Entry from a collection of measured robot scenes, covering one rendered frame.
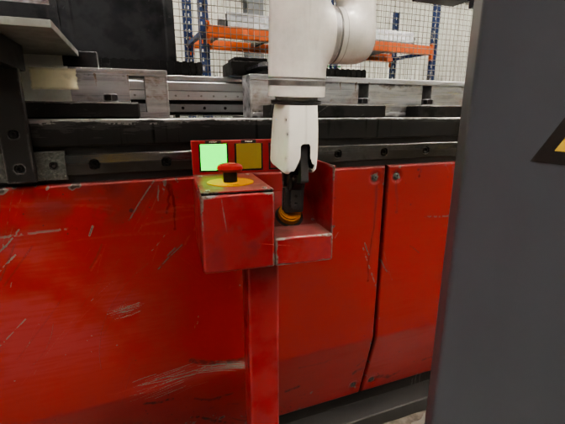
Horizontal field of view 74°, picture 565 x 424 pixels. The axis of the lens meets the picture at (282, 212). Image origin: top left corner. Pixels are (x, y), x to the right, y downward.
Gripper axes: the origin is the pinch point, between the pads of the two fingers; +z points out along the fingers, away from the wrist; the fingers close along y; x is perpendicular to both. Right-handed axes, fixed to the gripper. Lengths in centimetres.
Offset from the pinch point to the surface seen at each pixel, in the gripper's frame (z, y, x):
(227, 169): -5.4, 0.1, -10.5
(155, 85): -16.7, -30.0, -20.4
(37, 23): -24.3, -4.2, -33.5
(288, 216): 2.9, 0.1, -0.6
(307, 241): 4.9, 6.1, 0.5
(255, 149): -6.5, -10.1, -4.0
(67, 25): -32, -83, -46
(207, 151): -6.3, -10.0, -12.4
